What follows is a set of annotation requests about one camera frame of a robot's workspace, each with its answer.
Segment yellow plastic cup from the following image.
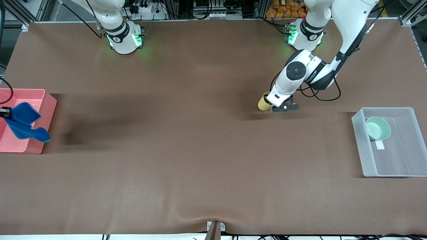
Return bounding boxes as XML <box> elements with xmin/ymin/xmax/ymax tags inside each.
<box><xmin>258</xmin><ymin>92</ymin><xmax>275</xmax><ymax>111</ymax></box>

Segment blue cloth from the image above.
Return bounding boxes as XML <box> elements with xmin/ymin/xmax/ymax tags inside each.
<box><xmin>4</xmin><ymin>102</ymin><xmax>51</xmax><ymax>143</ymax></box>

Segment pale green bowl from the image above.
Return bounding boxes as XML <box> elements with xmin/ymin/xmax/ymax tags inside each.
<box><xmin>365</xmin><ymin>117</ymin><xmax>391</xmax><ymax>141</ymax></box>

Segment pink plastic bin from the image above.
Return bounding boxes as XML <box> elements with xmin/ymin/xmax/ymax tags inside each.
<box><xmin>0</xmin><ymin>88</ymin><xmax>57</xmax><ymax>154</ymax></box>

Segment clear plastic bin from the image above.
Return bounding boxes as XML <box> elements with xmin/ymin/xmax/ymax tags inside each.
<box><xmin>352</xmin><ymin>107</ymin><xmax>427</xmax><ymax>177</ymax></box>

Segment table cover sheet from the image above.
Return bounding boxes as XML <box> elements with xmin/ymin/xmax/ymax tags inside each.
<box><xmin>0</xmin><ymin>21</ymin><xmax>427</xmax><ymax>236</ymax></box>

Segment grey metal equipment box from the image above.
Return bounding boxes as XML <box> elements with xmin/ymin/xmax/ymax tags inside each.
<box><xmin>193</xmin><ymin>0</ymin><xmax>244</xmax><ymax>20</ymax></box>

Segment white power strip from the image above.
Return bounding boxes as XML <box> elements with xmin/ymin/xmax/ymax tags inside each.
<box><xmin>132</xmin><ymin>3</ymin><xmax>167</xmax><ymax>20</ymax></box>

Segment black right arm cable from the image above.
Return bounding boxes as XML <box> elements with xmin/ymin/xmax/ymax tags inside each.
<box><xmin>0</xmin><ymin>0</ymin><xmax>102</xmax><ymax>106</ymax></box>

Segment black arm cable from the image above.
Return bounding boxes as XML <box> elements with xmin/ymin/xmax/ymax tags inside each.
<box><xmin>0</xmin><ymin>0</ymin><xmax>102</xmax><ymax>106</ymax></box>
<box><xmin>270</xmin><ymin>13</ymin><xmax>379</xmax><ymax>102</ymax></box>

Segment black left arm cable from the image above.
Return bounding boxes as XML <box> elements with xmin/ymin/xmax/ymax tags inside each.
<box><xmin>270</xmin><ymin>13</ymin><xmax>379</xmax><ymax>102</ymax></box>

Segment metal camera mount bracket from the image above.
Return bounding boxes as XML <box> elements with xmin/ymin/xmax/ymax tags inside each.
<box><xmin>206</xmin><ymin>221</ymin><xmax>226</xmax><ymax>240</ymax></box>

